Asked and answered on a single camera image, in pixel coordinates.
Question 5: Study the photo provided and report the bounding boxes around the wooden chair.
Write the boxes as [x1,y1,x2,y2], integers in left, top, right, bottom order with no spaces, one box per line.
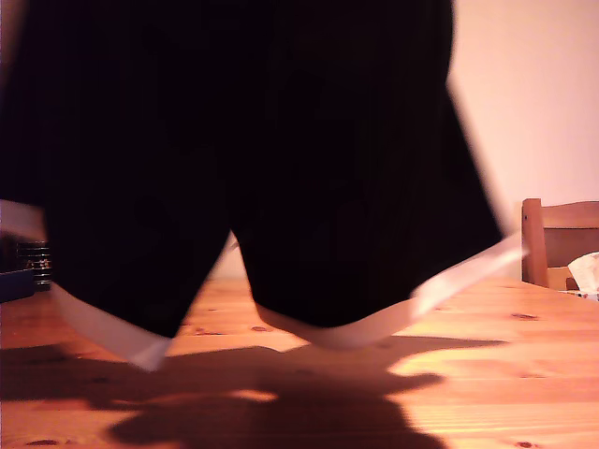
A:
[520,197,599,292]

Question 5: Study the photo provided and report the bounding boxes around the black shorts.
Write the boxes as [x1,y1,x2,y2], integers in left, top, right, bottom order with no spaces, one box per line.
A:
[0,0,533,373]

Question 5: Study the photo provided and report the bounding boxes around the navy blue box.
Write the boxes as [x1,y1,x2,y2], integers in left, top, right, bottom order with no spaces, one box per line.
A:
[0,268,37,305]

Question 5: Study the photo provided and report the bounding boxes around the chrome wire utensil holder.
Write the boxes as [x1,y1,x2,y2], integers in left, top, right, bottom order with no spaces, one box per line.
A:
[16,239,52,292]

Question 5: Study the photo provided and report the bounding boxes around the white tissue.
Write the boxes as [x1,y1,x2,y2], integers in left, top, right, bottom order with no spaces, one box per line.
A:
[566,252,599,296]

